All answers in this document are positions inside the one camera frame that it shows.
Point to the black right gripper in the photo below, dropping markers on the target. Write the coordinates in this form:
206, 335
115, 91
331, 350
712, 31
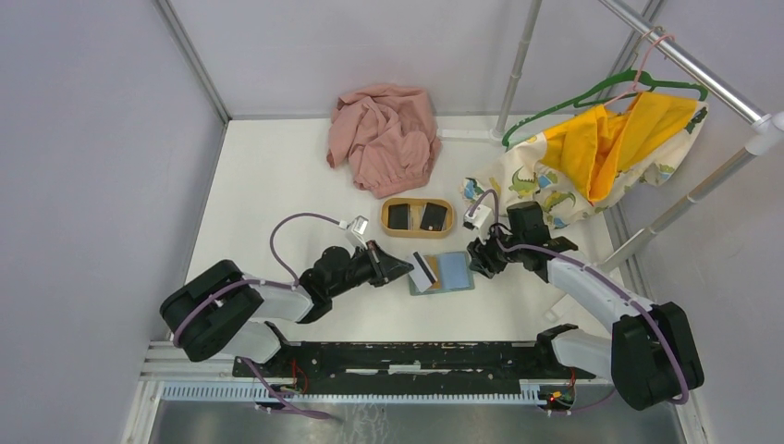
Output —
479, 252

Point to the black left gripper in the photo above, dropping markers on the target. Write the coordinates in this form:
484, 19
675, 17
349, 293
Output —
385, 266

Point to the green leather card holder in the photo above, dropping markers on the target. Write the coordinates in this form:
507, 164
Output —
454, 272

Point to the white card with stripe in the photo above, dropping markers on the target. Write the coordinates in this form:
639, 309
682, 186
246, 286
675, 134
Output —
420, 276

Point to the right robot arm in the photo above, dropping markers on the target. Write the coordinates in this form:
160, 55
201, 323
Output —
649, 355

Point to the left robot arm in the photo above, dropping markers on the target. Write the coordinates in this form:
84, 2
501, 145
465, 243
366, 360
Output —
224, 310

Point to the gold VIP card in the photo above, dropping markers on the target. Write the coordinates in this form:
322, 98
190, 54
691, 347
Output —
433, 266

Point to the black card in tray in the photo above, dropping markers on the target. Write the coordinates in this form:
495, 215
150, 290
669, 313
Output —
433, 217
398, 216

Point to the tan oval tray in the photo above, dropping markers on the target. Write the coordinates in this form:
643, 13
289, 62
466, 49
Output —
416, 210

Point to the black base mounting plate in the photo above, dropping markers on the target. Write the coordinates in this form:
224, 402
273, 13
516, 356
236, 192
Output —
410, 368

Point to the dinosaur print yellow garment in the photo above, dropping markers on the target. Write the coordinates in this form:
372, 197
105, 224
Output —
586, 164

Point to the pink crumpled cloth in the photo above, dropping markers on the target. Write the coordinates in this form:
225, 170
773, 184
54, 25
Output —
387, 136

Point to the pink clothes hanger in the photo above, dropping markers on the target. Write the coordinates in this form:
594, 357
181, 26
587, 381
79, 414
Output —
643, 67

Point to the green clothes hanger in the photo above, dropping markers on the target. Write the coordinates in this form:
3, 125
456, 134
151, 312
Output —
586, 99

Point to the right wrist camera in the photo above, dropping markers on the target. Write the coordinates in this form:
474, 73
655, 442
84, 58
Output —
479, 218

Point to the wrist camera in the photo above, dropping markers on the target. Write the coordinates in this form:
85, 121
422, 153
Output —
479, 218
355, 230

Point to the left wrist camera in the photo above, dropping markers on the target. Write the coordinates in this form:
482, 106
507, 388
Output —
355, 230

